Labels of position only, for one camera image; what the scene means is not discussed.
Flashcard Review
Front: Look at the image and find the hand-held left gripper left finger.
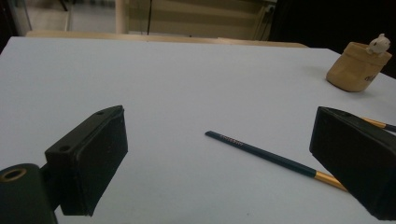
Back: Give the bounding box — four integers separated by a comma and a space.
44, 105, 129, 217

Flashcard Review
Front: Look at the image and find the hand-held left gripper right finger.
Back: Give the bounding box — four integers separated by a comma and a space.
308, 105, 396, 221

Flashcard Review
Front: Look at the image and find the dark green pencil gold end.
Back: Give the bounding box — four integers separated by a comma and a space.
360, 116, 396, 133
204, 130, 348, 192

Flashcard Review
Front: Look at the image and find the tan pen holder white bear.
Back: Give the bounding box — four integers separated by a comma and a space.
325, 33, 393, 93

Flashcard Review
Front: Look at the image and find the light wooden table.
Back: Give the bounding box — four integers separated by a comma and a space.
25, 29, 310, 49

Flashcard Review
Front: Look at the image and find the black curtain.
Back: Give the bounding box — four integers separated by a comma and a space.
268, 0, 396, 79

